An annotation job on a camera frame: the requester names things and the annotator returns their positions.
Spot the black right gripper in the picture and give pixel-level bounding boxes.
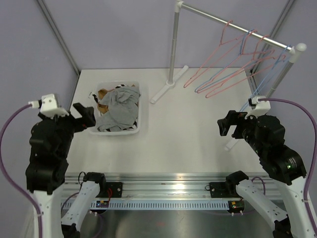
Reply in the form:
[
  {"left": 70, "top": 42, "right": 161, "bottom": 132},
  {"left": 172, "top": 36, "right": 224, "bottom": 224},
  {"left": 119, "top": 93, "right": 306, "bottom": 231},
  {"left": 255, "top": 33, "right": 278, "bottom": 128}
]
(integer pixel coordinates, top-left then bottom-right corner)
[{"left": 217, "top": 110, "right": 266, "bottom": 156}]

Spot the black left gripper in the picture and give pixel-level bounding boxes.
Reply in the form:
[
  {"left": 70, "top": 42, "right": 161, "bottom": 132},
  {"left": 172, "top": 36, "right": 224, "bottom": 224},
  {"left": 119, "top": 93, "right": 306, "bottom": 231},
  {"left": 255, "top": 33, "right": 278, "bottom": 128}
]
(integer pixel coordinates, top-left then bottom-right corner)
[{"left": 40, "top": 102, "right": 96, "bottom": 157}]

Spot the mustard brown tank top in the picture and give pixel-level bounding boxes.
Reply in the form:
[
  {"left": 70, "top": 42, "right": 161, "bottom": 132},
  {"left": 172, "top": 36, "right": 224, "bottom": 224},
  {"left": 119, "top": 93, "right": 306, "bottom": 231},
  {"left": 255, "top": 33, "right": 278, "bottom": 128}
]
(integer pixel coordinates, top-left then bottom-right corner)
[{"left": 96, "top": 84, "right": 141, "bottom": 115}]

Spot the grey tank top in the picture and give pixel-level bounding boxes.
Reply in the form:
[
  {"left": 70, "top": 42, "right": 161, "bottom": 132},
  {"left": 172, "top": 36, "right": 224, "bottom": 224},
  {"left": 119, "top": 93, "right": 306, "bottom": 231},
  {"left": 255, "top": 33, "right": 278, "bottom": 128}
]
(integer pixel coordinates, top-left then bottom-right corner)
[{"left": 96, "top": 85, "right": 142, "bottom": 132}]

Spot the black white striped tank top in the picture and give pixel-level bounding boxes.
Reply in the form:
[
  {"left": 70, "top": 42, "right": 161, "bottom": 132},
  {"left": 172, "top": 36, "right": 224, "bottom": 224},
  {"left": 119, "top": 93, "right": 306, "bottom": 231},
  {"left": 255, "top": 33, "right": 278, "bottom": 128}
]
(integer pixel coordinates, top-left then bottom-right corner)
[{"left": 88, "top": 84, "right": 139, "bottom": 132}]

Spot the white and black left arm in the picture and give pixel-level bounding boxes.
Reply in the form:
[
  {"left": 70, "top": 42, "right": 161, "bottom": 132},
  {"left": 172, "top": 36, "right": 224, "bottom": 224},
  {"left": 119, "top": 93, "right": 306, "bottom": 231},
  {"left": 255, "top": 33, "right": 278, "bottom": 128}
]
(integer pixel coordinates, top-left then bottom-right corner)
[{"left": 25, "top": 103, "right": 107, "bottom": 238}]

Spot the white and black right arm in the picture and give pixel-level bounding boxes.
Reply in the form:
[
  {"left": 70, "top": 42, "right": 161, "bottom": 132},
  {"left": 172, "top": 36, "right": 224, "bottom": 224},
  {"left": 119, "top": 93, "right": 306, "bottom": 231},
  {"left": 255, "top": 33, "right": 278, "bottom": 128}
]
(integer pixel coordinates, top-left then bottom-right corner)
[{"left": 217, "top": 111, "right": 317, "bottom": 238}]

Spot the white plastic basket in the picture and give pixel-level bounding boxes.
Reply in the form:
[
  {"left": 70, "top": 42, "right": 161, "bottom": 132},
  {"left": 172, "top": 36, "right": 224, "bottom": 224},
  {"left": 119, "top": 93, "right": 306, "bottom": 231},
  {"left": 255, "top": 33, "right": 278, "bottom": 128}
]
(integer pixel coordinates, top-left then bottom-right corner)
[{"left": 89, "top": 80, "right": 143, "bottom": 136}]

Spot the grey metal clothes rack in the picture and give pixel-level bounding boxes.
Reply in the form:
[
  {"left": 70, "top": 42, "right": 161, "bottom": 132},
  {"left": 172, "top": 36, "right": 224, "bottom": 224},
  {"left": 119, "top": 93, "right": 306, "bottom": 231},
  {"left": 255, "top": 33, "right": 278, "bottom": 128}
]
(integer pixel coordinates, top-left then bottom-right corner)
[{"left": 149, "top": 0, "right": 308, "bottom": 152}]

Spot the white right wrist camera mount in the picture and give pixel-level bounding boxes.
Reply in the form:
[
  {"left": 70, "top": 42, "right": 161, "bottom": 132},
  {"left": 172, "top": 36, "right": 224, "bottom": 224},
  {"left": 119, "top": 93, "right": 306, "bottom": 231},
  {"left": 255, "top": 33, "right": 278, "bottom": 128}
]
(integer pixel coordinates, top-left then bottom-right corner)
[{"left": 245, "top": 96, "right": 271, "bottom": 119}]

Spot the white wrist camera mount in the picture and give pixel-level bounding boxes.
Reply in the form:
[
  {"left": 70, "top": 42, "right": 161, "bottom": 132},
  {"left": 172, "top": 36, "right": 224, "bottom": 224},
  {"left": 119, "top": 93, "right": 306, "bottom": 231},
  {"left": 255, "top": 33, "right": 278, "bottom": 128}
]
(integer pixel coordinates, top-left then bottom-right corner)
[
  {"left": 245, "top": 96, "right": 271, "bottom": 119},
  {"left": 28, "top": 94, "right": 69, "bottom": 118}
]

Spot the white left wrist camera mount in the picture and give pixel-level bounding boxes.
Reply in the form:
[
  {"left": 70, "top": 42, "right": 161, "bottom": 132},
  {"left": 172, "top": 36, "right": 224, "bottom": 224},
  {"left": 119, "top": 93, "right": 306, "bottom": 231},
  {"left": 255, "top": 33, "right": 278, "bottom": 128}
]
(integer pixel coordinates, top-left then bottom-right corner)
[{"left": 28, "top": 94, "right": 69, "bottom": 118}]

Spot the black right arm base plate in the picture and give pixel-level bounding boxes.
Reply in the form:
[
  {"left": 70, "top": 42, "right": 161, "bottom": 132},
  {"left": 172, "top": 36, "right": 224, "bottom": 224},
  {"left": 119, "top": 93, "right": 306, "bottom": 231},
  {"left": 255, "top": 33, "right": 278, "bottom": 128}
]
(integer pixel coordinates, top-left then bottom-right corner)
[{"left": 205, "top": 182, "right": 240, "bottom": 198}]

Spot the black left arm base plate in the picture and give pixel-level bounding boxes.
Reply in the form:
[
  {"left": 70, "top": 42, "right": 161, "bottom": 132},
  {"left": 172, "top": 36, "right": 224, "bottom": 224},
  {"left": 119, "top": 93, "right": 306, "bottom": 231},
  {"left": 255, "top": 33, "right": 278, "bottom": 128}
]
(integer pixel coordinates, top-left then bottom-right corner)
[{"left": 98, "top": 182, "right": 123, "bottom": 198}]

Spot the aluminium mounting rail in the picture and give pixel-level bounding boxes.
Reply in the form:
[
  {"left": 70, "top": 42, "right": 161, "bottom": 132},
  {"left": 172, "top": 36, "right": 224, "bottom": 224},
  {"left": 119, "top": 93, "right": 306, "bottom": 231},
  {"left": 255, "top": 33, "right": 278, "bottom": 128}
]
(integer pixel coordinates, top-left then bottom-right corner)
[{"left": 62, "top": 172, "right": 281, "bottom": 200}]

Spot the white slotted cable duct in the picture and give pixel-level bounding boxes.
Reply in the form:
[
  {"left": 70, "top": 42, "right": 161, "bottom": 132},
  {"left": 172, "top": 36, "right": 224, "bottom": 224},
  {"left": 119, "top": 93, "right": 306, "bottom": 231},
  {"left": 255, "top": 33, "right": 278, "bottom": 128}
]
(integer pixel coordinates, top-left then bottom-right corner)
[{"left": 60, "top": 199, "right": 231, "bottom": 209}]

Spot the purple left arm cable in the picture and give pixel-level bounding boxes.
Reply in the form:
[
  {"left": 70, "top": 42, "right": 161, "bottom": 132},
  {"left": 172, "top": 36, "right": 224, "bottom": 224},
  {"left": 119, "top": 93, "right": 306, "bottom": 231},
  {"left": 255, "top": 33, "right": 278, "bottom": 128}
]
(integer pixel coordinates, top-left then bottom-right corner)
[{"left": 0, "top": 103, "right": 105, "bottom": 238}]

